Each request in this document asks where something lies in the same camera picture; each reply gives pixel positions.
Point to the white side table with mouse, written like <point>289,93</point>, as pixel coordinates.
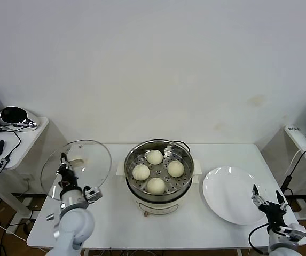
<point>30,138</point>

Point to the white steamed baozi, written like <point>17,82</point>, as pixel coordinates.
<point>155,185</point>
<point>141,172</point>
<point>154,156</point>
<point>175,169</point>

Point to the steel steamer pot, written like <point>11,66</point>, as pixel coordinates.
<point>158,205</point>

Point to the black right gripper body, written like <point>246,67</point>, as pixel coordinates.
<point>273,213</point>

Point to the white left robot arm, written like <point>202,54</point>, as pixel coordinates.
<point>75,221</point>

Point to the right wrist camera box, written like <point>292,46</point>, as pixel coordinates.
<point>297,232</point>

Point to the small grey usb adapter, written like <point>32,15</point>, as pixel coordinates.
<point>0,165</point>

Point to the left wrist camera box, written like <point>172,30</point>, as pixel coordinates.
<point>94,193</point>

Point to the chrome round device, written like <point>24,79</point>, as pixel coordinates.
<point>11,114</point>

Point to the white round plate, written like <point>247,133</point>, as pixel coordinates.
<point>230,194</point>

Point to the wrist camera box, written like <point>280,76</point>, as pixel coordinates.
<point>94,193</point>
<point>297,232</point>

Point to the black power adapter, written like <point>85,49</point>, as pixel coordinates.
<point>286,182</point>

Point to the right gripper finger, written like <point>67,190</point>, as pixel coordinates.
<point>257,200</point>
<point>281,204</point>

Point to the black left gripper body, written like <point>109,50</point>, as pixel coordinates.
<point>68,178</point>

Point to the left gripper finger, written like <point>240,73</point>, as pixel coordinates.
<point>70,166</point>
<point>63,161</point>

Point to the white printed label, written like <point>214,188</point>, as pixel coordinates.
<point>294,128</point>

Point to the stainless steel steamer basket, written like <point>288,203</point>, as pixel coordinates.
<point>134,157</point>

